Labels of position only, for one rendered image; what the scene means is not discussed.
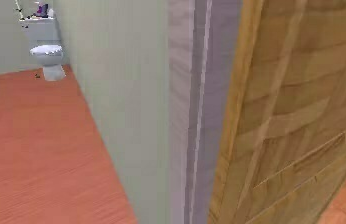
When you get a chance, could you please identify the white toilet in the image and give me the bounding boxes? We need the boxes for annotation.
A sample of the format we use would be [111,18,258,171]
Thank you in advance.
[18,15,67,82]

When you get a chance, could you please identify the wooden room door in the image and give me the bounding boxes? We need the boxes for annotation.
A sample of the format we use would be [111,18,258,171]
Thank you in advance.
[207,0,346,224]

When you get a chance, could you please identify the purple bottle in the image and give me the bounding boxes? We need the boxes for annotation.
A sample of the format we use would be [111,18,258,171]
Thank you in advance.
[36,2,50,18]

